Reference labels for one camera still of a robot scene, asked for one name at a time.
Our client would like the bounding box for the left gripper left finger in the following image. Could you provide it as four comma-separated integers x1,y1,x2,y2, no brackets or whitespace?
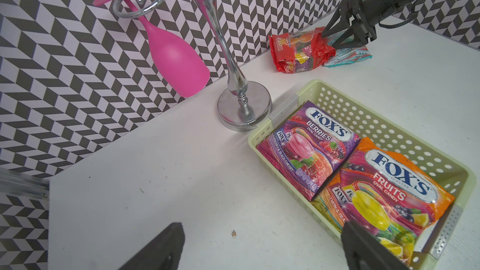
120,222,185,270

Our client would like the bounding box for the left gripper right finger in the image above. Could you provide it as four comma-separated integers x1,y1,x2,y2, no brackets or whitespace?
341,221,409,270

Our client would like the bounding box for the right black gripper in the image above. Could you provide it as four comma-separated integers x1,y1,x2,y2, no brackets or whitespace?
322,0,413,50

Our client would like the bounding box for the green Fox's candy bag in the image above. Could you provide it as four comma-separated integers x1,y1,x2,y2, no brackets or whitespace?
323,31,373,68

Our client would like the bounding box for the red candy bag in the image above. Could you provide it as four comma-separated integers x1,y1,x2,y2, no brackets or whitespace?
268,27,336,74

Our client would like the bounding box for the orange yellow Fox's candy bag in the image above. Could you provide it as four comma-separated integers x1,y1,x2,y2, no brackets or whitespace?
311,137,455,265

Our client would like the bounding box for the purple candy bag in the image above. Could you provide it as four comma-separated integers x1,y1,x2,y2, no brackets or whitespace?
256,101,361,201

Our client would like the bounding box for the light green plastic basket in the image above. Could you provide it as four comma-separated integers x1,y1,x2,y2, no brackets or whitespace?
248,79,476,270

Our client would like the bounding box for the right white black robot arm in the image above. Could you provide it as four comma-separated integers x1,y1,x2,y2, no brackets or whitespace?
322,0,421,50

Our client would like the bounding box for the silver metal glass rack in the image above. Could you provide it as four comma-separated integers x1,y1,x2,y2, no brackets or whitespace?
112,0,272,131

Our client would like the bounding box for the pink plastic wine glass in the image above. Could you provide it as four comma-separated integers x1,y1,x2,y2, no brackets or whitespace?
93,0,210,98

